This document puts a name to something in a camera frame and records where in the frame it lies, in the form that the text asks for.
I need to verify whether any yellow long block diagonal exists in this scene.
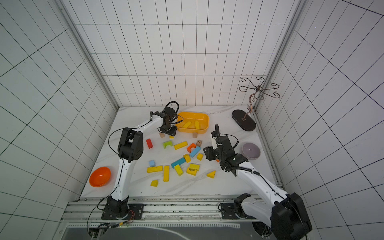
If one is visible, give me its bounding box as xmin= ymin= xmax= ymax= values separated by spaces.
xmin=182 ymin=121 xmax=192 ymax=129

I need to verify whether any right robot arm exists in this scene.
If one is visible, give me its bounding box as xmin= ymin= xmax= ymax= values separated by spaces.
xmin=204 ymin=125 xmax=313 ymax=240

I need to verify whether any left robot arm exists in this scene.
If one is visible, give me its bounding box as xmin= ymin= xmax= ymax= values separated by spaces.
xmin=107 ymin=101 xmax=180 ymax=213

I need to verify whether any green arch block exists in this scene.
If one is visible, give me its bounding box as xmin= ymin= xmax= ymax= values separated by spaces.
xmin=163 ymin=141 xmax=173 ymax=149

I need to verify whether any red block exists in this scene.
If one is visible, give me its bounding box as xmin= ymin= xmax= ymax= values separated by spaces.
xmin=146 ymin=139 xmax=154 ymax=149

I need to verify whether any yellow triangle block right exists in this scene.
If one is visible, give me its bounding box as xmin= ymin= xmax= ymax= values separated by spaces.
xmin=207 ymin=171 xmax=216 ymax=179

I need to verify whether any yellow plastic tub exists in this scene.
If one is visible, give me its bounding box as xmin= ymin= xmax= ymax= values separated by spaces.
xmin=176 ymin=112 xmax=210 ymax=134

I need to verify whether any light blue long block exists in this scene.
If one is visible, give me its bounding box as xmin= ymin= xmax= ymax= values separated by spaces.
xmin=190 ymin=146 xmax=201 ymax=158

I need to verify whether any purple bowl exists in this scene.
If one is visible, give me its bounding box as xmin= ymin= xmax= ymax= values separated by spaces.
xmin=242 ymin=143 xmax=261 ymax=160

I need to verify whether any orange arch block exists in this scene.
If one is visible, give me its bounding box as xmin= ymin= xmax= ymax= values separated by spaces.
xmin=187 ymin=143 xmax=197 ymax=153

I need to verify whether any yellow cube centre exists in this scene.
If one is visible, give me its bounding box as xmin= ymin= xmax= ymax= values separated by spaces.
xmin=183 ymin=154 xmax=192 ymax=163

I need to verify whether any teal long block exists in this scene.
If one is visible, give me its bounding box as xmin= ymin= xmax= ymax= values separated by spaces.
xmin=171 ymin=158 xmax=186 ymax=169

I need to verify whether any light blue small cube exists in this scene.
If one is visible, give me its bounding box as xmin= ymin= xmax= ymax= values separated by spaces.
xmin=149 ymin=160 xmax=156 ymax=167

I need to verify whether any black metal hook stand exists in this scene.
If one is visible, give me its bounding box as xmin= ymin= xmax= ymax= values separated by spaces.
xmin=232 ymin=77 xmax=280 ymax=132

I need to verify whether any yellow long block upright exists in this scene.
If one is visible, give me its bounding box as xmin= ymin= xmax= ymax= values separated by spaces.
xmin=163 ymin=166 xmax=170 ymax=182

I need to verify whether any yellow short block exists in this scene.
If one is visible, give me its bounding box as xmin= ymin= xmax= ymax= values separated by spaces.
xmin=174 ymin=165 xmax=184 ymax=176

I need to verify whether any orange bowl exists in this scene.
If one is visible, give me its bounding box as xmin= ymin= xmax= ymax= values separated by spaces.
xmin=89 ymin=167 xmax=111 ymax=188

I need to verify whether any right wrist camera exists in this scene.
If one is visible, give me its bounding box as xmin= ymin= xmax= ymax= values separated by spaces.
xmin=212 ymin=136 xmax=218 ymax=150

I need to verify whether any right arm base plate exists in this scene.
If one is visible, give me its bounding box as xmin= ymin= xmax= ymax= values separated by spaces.
xmin=218 ymin=203 xmax=256 ymax=220

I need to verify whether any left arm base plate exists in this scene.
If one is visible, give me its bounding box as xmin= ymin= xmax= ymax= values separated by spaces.
xmin=101 ymin=203 xmax=145 ymax=221

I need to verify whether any aluminium rail frame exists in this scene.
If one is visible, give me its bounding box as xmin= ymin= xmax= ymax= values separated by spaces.
xmin=61 ymin=179 xmax=258 ymax=238

